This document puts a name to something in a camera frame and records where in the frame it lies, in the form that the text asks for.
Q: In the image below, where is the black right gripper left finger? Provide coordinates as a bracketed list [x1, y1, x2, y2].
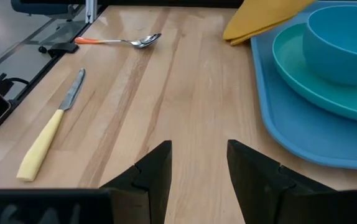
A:
[99, 139, 174, 224]

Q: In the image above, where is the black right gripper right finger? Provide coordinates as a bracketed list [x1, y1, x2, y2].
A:
[226, 139, 336, 224]

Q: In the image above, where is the blue plastic tray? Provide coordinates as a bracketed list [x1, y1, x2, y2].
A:
[250, 0, 357, 172]

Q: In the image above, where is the teal plastic plate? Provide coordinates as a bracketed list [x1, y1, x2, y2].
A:
[272, 22, 357, 125]

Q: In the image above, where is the yellow-handled table knife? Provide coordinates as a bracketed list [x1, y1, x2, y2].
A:
[16, 68, 86, 182]

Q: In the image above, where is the orange-handled metal spoon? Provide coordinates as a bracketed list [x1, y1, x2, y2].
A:
[73, 32, 162, 49]

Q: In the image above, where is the blue plastic bowl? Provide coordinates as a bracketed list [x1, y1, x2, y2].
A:
[302, 4, 357, 86]

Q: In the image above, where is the yellow cloth napkin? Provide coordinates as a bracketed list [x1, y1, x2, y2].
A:
[222, 0, 318, 47]

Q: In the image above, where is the dark office chair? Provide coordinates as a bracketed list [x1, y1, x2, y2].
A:
[9, 0, 88, 54]

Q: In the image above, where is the black frame bracket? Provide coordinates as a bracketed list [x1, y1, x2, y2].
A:
[47, 41, 80, 58]

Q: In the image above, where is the black camera cable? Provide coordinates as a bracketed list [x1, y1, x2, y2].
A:
[0, 73, 30, 91]

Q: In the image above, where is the silver aluminium post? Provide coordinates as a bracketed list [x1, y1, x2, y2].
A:
[84, 0, 99, 25]

